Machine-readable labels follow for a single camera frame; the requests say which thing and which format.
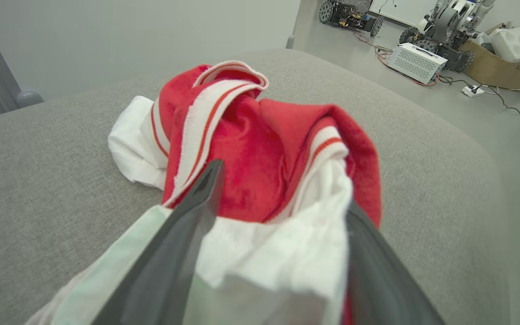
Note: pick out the brown cardboard box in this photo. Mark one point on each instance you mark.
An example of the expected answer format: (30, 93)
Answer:
(494, 72)

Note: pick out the grey wheeled robot with arms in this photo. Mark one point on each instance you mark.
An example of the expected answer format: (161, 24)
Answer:
(445, 27)

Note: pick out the white power strip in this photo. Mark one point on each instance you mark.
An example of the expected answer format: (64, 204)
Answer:
(473, 91)

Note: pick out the red garment with striped trim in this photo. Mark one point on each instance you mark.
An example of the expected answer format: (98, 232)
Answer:
(251, 158)

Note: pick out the white foam insert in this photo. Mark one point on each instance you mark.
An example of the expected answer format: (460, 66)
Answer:
(519, 43)

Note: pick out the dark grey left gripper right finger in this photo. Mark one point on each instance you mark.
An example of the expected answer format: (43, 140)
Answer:
(377, 289)

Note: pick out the low black wheeled robot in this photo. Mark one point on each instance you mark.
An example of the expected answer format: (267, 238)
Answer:
(350, 16)

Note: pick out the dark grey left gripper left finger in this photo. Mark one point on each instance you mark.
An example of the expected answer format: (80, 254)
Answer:
(169, 262)

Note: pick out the white perforated box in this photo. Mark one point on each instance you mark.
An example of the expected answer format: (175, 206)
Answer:
(415, 63)

